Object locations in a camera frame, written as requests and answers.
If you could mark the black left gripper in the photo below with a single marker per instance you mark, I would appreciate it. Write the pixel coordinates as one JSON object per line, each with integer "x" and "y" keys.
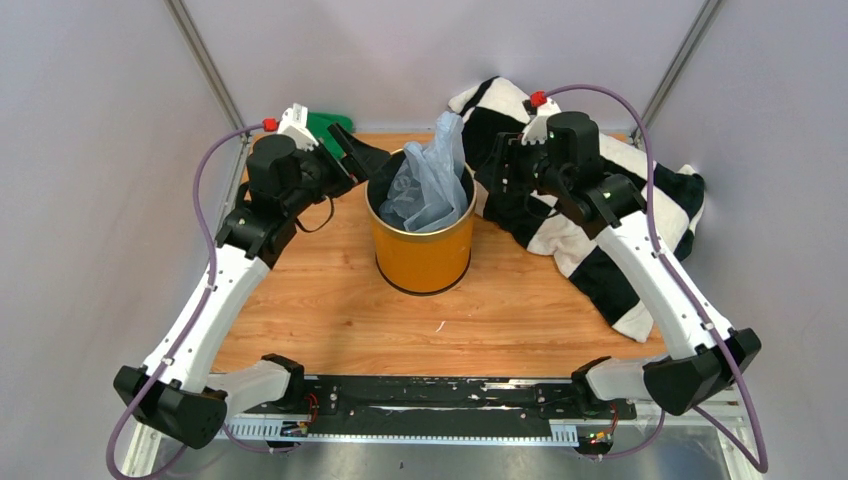
{"x": 363, "y": 159}

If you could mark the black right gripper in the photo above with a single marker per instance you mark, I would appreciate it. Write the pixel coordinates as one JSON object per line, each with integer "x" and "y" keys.
{"x": 509, "y": 151}

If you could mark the translucent blue plastic bag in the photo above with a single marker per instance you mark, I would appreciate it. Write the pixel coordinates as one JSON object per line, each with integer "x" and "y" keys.
{"x": 426, "y": 193}

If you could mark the orange trash bin gold rim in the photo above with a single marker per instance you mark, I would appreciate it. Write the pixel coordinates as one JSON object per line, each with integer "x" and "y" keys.
{"x": 420, "y": 264}

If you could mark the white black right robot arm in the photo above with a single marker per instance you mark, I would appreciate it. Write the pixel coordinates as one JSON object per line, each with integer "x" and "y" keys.
{"x": 705, "y": 353}

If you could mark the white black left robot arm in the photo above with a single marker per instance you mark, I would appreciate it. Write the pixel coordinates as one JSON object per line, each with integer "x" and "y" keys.
{"x": 218, "y": 298}

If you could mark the green cloth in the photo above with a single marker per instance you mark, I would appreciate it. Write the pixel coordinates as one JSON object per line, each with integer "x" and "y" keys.
{"x": 318, "y": 124}

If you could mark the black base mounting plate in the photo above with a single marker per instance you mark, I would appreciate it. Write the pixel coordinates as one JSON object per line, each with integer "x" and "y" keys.
{"x": 449, "y": 408}

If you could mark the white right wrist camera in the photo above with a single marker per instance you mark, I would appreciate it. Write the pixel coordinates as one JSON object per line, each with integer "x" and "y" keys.
{"x": 535, "y": 131}

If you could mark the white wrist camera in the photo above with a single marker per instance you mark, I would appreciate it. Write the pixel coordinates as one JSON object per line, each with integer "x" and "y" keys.
{"x": 293, "y": 124}
{"x": 535, "y": 131}

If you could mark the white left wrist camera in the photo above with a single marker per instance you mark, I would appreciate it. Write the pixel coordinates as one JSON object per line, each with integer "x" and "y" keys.
{"x": 293, "y": 124}

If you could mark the right aluminium corner post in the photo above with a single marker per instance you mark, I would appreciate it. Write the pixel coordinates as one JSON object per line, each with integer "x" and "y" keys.
{"x": 700, "y": 26}

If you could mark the aluminium corner post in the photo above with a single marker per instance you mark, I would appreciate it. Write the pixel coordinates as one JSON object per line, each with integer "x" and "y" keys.
{"x": 700, "y": 26}
{"x": 192, "y": 37}

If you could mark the left aluminium corner post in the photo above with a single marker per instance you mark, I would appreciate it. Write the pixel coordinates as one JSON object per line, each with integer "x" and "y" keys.
{"x": 192, "y": 37}

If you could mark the aluminium frame rail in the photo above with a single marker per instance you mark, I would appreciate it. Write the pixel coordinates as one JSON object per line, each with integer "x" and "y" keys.
{"x": 268, "y": 434}

